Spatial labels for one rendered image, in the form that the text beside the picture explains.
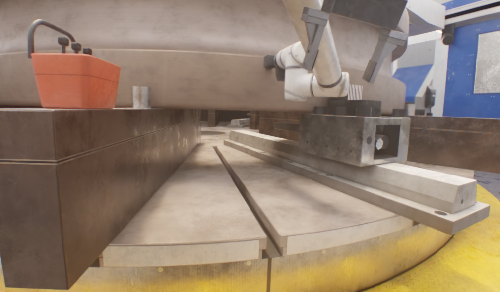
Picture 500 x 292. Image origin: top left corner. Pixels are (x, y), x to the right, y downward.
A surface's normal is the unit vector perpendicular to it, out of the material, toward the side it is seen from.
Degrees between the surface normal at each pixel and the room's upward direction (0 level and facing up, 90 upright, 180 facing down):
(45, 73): 97
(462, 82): 90
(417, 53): 90
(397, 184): 71
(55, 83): 97
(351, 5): 113
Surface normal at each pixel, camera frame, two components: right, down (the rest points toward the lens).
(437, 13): 0.42, 0.11
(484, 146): -0.66, 0.07
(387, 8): 0.10, 0.50
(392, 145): -0.90, 0.03
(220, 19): 0.20, 0.11
